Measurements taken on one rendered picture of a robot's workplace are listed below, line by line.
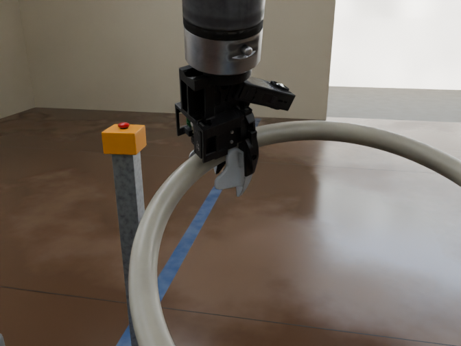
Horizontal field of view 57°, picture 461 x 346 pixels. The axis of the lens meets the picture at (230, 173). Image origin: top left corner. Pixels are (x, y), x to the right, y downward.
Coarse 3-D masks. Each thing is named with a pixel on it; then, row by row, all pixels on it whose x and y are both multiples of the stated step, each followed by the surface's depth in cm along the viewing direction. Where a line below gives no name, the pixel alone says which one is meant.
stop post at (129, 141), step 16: (112, 128) 148; (128, 128) 148; (144, 128) 152; (112, 144) 145; (128, 144) 144; (144, 144) 153; (112, 160) 149; (128, 160) 148; (128, 176) 151; (128, 192) 153; (128, 208) 155; (144, 208) 163; (128, 224) 158; (128, 240) 160; (128, 256) 163; (128, 304) 171
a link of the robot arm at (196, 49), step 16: (192, 48) 46; (208, 48) 45; (224, 48) 45; (240, 48) 46; (256, 48) 47; (192, 64) 48; (208, 64) 46; (224, 64) 46; (240, 64) 46; (256, 64) 48
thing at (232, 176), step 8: (232, 152) 57; (240, 152) 57; (232, 160) 58; (240, 160) 58; (224, 168) 58; (232, 168) 58; (240, 168) 59; (224, 176) 58; (232, 176) 59; (240, 176) 60; (248, 176) 60; (216, 184) 58; (224, 184) 59; (232, 184) 60; (240, 184) 60; (248, 184) 61; (240, 192) 62
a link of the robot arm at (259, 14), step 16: (192, 0) 43; (208, 0) 42; (224, 0) 41; (240, 0) 42; (256, 0) 43; (192, 16) 44; (208, 16) 43; (224, 16) 42; (240, 16) 43; (256, 16) 44; (192, 32) 45; (208, 32) 44; (224, 32) 44; (240, 32) 44; (256, 32) 45
